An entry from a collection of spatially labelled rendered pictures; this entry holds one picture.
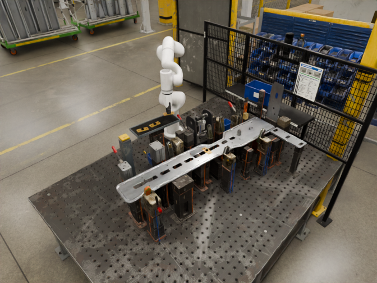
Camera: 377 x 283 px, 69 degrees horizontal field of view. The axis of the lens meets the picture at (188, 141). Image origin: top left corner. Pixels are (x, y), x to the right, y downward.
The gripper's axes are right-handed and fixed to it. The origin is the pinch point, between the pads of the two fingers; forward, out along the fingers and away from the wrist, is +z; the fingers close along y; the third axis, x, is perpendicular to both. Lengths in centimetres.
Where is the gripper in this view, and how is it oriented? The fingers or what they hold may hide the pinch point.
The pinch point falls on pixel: (168, 110)
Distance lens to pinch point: 210.3
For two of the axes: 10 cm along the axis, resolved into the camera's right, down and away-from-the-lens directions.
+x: 9.5, -2.0, 2.5
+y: 3.2, 5.6, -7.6
